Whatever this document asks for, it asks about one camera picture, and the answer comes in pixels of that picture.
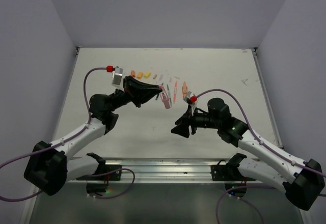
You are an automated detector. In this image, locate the thin orange pen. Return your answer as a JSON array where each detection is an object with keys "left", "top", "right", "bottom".
[{"left": 173, "top": 81, "right": 178, "bottom": 103}]

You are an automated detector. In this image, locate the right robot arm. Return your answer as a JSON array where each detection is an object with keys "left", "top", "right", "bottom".
[{"left": 171, "top": 98, "right": 325, "bottom": 211}]

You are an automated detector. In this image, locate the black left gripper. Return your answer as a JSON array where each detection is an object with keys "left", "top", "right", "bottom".
[{"left": 107, "top": 75, "right": 161, "bottom": 113}]

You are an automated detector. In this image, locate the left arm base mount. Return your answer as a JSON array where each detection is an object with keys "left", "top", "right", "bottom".
[{"left": 73, "top": 153, "right": 124, "bottom": 200}]

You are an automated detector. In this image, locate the yellow marker cap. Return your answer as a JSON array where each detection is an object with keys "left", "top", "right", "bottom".
[{"left": 144, "top": 71, "right": 151, "bottom": 79}]

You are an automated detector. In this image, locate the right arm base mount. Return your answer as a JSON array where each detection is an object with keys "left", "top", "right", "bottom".
[{"left": 210, "top": 153, "right": 255, "bottom": 198}]

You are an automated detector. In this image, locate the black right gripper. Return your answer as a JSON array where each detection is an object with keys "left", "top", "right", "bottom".
[{"left": 171, "top": 103, "right": 221, "bottom": 137}]

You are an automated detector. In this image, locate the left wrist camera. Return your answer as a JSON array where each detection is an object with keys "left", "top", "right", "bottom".
[{"left": 112, "top": 66, "right": 124, "bottom": 87}]

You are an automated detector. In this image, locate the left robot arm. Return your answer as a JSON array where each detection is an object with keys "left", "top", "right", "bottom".
[{"left": 23, "top": 76, "right": 163, "bottom": 196}]

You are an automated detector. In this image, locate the orange marker cap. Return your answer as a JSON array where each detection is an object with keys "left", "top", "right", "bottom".
[{"left": 137, "top": 71, "right": 143, "bottom": 79}]

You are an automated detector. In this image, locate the pink highlighter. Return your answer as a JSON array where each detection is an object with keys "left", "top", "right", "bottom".
[{"left": 159, "top": 84, "right": 171, "bottom": 109}]

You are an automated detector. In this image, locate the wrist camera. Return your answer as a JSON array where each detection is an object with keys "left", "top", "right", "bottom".
[
  {"left": 183, "top": 91, "right": 198, "bottom": 114},
  {"left": 112, "top": 66, "right": 124, "bottom": 87}
]

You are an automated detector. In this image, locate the orange clear highlighter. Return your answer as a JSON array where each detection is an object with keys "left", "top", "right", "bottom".
[{"left": 182, "top": 81, "right": 188, "bottom": 101}]

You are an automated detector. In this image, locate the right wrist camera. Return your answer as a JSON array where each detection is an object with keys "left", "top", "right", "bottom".
[{"left": 183, "top": 91, "right": 198, "bottom": 114}]

